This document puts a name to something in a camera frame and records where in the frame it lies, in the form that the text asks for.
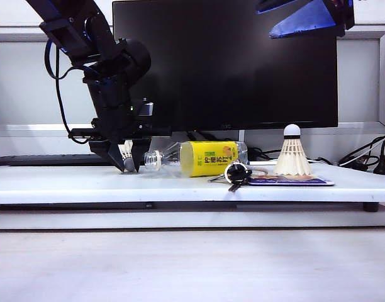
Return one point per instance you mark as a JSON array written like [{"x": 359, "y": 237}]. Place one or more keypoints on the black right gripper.
[{"x": 342, "y": 12}]

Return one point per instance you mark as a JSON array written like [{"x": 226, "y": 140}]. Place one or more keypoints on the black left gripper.
[{"x": 114, "y": 129}]

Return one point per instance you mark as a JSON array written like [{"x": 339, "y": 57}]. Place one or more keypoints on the white feather shuttlecock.
[
  {"x": 293, "y": 157},
  {"x": 128, "y": 154}
]

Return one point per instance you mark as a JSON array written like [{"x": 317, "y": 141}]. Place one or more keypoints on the clear bottle yellow label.
[{"x": 214, "y": 158}]

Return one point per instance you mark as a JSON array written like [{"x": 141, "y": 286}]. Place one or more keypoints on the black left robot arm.
[{"x": 117, "y": 63}]

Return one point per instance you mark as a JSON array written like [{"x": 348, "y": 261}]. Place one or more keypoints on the white desk riser board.
[{"x": 117, "y": 185}]

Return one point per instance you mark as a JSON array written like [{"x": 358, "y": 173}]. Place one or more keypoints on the black computer monitor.
[{"x": 227, "y": 63}]

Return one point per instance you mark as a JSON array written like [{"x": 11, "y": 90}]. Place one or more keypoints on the black computer keyboard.
[{"x": 38, "y": 159}]

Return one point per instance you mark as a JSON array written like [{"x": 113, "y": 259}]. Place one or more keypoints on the black key bunch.
[{"x": 238, "y": 173}]

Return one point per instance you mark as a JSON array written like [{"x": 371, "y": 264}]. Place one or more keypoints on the blue printed key card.
[{"x": 318, "y": 182}]

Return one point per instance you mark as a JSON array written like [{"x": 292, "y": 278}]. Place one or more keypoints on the black riser foot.
[{"x": 371, "y": 208}]

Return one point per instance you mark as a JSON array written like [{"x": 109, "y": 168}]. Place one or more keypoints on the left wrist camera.
[{"x": 147, "y": 109}]

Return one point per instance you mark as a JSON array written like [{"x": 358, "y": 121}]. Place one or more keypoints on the grey wall rail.
[{"x": 16, "y": 34}]

